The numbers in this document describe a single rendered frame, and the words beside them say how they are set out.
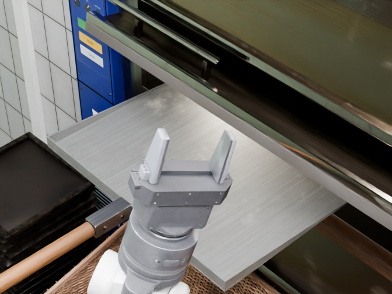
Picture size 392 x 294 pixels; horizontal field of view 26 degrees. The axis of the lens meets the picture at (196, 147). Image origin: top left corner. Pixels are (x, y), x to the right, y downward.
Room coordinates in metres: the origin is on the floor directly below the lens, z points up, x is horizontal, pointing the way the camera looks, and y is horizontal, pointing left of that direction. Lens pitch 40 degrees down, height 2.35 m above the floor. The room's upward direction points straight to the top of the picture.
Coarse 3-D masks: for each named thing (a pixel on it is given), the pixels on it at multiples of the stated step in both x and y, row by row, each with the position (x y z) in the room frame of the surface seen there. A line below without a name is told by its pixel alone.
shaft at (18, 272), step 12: (84, 228) 1.12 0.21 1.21; (60, 240) 1.09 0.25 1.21; (72, 240) 1.10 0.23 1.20; (84, 240) 1.11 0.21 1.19; (36, 252) 1.07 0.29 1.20; (48, 252) 1.06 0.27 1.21; (60, 252) 1.07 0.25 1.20; (24, 264) 1.03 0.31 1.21; (36, 264) 1.04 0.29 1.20; (0, 276) 1.01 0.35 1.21; (12, 276) 1.01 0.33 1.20; (24, 276) 1.02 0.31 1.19; (0, 288) 0.99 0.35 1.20
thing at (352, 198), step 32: (96, 32) 1.49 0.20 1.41; (192, 32) 1.52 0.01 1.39; (192, 64) 1.38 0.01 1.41; (224, 64) 1.39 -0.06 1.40; (192, 96) 1.27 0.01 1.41; (256, 96) 1.28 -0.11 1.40; (288, 96) 1.29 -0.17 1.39; (288, 128) 1.17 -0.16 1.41; (320, 128) 1.18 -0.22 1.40; (352, 128) 1.20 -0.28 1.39; (288, 160) 1.09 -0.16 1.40; (352, 160) 1.09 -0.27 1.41; (384, 160) 1.10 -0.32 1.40; (352, 192) 1.00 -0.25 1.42; (384, 224) 0.94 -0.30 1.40
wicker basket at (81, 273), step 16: (112, 240) 1.48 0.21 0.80; (96, 256) 1.44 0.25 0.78; (80, 272) 1.41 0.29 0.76; (192, 272) 1.43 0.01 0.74; (64, 288) 1.38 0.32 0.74; (80, 288) 1.42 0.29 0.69; (192, 288) 1.42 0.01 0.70; (208, 288) 1.39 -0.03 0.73; (240, 288) 1.33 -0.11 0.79; (256, 288) 1.31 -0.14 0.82; (272, 288) 1.28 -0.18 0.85
